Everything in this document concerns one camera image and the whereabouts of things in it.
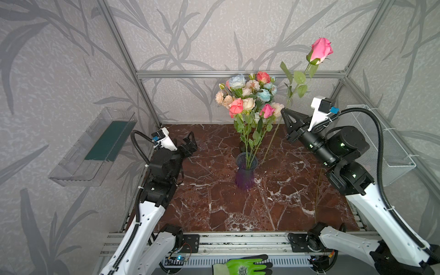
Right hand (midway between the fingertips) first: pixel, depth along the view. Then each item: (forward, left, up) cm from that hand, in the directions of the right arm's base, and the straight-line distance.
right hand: (283, 109), depth 52 cm
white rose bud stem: (-7, -28, -53) cm, 61 cm away
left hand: (+5, +34, -17) cm, 38 cm away
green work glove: (-36, +11, -50) cm, 63 cm away
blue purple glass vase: (-1, +10, -44) cm, 45 cm away
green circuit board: (-33, +38, -52) cm, 72 cm away
